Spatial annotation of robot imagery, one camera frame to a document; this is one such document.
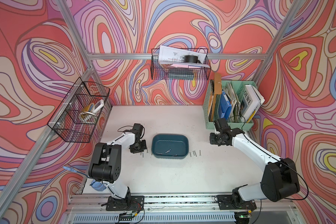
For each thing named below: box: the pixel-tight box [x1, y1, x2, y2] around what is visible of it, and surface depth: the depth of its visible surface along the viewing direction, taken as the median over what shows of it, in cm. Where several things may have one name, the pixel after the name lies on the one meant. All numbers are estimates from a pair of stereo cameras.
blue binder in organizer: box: [218, 90, 232, 119], surface depth 98 cm
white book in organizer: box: [239, 84, 266, 123], surface depth 93 cm
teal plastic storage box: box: [151, 133, 190, 160], surface depth 95 cm
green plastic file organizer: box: [203, 79, 258, 131], surface depth 98 cm
